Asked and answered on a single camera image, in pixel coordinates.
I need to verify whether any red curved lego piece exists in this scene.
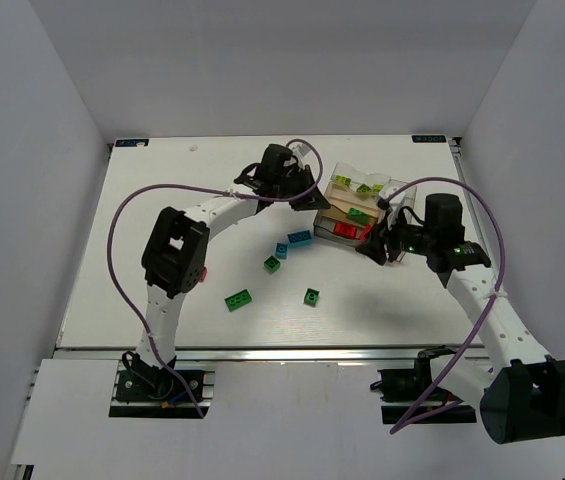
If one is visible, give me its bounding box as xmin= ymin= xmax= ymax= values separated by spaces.
xmin=358 ymin=224 xmax=372 ymax=242

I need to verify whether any red long lego brick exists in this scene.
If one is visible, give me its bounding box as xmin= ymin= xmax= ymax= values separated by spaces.
xmin=333 ymin=221 xmax=357 ymax=239

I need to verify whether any lime sloped lego brick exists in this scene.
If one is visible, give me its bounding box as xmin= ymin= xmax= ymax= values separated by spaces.
xmin=356 ymin=184 xmax=371 ymax=195

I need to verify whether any green small lego brick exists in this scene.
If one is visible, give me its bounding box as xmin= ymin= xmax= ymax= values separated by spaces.
xmin=263 ymin=256 xmax=281 ymax=273
xmin=303 ymin=288 xmax=320 ymax=307

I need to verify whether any green long lego brick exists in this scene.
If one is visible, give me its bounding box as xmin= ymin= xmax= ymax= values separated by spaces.
xmin=224 ymin=289 xmax=252 ymax=312

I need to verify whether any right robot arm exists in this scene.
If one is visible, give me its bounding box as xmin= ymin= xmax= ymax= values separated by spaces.
xmin=356 ymin=193 xmax=565 ymax=444

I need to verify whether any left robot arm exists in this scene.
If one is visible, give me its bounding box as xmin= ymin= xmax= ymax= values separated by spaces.
xmin=135 ymin=139 xmax=329 ymax=368

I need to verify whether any grey wavy container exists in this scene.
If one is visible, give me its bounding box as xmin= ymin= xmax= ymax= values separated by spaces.
xmin=313 ymin=210 xmax=366 ymax=248

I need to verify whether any orange wavy container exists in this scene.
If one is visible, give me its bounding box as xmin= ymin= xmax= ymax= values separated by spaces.
xmin=321 ymin=182 xmax=379 ymax=225

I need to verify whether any clear wavy container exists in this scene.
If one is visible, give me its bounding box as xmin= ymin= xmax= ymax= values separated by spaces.
xmin=331 ymin=162 xmax=391 ymax=199

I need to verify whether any blue long lego brick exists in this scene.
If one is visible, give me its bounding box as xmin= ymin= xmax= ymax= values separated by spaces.
xmin=287 ymin=230 xmax=313 ymax=248

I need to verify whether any blue small lego brick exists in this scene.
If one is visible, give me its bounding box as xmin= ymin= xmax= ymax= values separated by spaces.
xmin=274 ymin=242 xmax=288 ymax=259

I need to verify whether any blue table label right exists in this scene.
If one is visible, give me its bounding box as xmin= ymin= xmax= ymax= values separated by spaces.
xmin=411 ymin=134 xmax=447 ymax=143

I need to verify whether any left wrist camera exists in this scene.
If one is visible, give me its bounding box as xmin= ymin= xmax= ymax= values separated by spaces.
xmin=291 ymin=142 xmax=311 ymax=160

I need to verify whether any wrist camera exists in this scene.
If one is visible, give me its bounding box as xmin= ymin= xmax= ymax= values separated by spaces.
xmin=291 ymin=142 xmax=311 ymax=160
xmin=376 ymin=182 xmax=404 ymax=211

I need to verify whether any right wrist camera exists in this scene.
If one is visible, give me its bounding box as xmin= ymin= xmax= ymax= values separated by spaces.
xmin=376 ymin=182 xmax=404 ymax=211

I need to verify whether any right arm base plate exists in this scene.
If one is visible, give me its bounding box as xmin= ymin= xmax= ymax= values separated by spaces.
xmin=370 ymin=367 xmax=478 ymax=426

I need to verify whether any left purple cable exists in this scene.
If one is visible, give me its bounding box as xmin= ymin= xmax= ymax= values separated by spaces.
xmin=106 ymin=138 xmax=326 ymax=419

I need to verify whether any purple cable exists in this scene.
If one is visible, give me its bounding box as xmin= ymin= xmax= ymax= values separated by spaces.
xmin=376 ymin=177 xmax=507 ymax=435
xmin=106 ymin=138 xmax=326 ymax=419

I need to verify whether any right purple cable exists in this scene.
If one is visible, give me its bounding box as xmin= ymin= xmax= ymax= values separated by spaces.
xmin=376 ymin=177 xmax=507 ymax=435

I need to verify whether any aluminium table rail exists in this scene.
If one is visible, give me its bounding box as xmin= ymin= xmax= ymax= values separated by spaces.
xmin=52 ymin=346 xmax=489 ymax=362

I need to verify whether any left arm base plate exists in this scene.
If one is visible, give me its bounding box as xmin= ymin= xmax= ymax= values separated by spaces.
xmin=108 ymin=365 xmax=215 ymax=420

